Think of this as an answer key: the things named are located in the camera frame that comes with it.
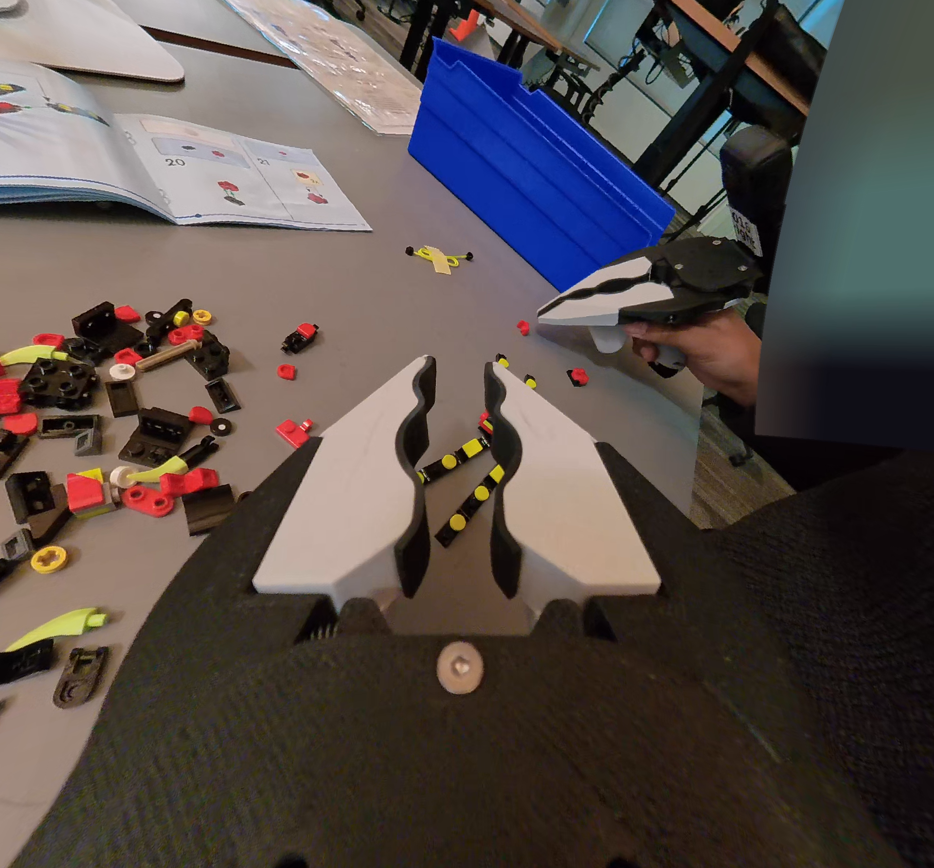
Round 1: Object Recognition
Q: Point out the clear plastic bag with sheet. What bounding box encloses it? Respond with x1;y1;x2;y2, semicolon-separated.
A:
179;0;426;137

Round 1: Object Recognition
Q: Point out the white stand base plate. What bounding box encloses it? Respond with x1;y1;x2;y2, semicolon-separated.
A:
0;0;186;86

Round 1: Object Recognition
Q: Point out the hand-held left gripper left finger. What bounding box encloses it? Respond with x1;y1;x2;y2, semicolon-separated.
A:
251;354;437;614

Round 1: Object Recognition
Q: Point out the pile of lego pieces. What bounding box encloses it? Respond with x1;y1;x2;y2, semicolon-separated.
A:
0;298;252;710

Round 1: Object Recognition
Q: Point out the person's dark knit sweater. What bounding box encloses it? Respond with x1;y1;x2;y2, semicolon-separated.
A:
700;445;934;868

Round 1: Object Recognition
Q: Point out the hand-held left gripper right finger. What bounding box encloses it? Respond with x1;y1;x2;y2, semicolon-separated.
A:
483;361;662;614

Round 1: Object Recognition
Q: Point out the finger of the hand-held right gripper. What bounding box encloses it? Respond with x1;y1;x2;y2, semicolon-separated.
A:
558;258;655;301
536;281;676;356

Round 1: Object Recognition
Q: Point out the yellow elastic cord with tape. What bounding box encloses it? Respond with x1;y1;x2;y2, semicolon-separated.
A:
404;244;476;277

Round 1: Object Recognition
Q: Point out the person's right hand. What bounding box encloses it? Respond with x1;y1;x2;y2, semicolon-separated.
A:
624;312;765;408

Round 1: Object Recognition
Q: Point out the black-legged standing desk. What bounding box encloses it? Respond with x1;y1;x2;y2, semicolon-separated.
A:
635;0;812;187

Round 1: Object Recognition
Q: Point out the black yellow lego spider model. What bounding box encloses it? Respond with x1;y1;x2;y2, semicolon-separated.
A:
414;350;542;549

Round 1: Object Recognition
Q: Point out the blue plastic bin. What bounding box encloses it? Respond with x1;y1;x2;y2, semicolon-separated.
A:
406;36;677;294

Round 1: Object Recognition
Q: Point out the lego instruction booklet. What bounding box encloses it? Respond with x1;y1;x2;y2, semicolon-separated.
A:
0;57;374;232

